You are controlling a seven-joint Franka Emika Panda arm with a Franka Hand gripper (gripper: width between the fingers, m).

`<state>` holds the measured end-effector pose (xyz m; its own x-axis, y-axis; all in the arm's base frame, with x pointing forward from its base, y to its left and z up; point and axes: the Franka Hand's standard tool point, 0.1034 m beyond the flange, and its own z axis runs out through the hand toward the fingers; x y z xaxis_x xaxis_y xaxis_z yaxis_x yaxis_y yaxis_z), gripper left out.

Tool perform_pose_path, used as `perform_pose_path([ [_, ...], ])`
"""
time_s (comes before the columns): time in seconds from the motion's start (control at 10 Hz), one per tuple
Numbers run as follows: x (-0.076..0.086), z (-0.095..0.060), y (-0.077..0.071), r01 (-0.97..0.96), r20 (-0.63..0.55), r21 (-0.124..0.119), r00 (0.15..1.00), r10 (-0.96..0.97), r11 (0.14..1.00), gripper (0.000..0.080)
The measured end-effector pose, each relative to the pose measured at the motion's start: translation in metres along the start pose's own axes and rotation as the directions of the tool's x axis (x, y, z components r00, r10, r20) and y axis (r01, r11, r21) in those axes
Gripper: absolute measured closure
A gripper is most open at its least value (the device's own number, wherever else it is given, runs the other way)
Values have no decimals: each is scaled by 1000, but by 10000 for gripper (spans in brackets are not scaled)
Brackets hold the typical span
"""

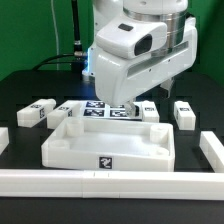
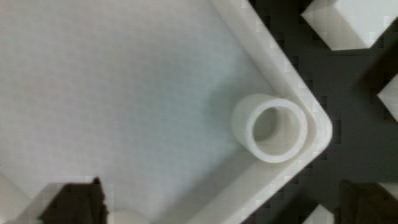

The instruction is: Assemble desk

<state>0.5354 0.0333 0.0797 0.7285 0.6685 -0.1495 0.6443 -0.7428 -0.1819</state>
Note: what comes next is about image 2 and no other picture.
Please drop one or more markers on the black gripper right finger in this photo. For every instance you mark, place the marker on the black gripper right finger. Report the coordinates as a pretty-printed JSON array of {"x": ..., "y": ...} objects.
[{"x": 369, "y": 205}]

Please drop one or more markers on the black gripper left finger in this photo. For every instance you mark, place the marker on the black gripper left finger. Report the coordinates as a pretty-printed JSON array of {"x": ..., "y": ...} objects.
[{"x": 77, "y": 206}]

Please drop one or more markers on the white desk leg with tag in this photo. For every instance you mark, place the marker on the white desk leg with tag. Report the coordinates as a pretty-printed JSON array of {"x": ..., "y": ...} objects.
[{"x": 388, "y": 96}]

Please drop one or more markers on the white desk top tray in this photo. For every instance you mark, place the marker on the white desk top tray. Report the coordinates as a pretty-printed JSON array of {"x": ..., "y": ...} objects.
[{"x": 125, "y": 72}]

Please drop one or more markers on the white desk leg block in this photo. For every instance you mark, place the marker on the white desk leg block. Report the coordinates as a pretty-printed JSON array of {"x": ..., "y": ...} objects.
[{"x": 351, "y": 21}]

